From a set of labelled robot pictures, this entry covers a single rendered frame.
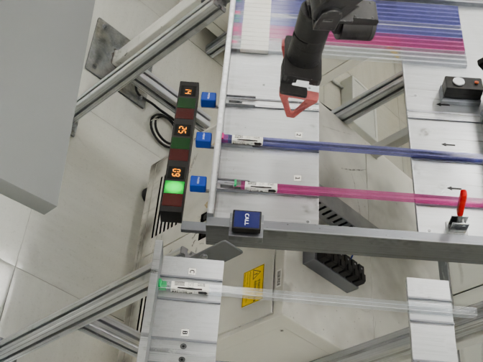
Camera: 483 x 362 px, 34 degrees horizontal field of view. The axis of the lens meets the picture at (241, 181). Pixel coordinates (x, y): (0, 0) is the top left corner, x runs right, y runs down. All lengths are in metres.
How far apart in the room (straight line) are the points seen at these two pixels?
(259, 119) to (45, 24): 0.45
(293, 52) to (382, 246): 0.38
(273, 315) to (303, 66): 0.57
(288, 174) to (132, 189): 0.97
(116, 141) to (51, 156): 1.05
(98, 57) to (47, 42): 1.03
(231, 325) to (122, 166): 0.82
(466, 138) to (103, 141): 1.17
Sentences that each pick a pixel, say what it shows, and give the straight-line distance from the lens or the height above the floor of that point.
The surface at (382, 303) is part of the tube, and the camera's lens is 1.30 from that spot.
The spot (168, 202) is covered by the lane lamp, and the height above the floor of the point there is 0.65.
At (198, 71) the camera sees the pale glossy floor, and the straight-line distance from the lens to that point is 2.93.
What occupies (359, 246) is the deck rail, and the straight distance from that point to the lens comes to 1.46.
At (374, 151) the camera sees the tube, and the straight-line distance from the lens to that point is 1.56.
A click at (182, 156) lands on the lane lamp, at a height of 0.66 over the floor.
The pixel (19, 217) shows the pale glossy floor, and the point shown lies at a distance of 2.12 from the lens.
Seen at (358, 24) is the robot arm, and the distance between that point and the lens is 1.33.
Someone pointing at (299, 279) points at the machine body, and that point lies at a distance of 1.75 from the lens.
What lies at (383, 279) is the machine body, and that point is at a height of 0.62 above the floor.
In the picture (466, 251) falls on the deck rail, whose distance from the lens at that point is 1.49.
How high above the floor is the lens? 1.60
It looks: 35 degrees down
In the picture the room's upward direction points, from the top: 61 degrees clockwise
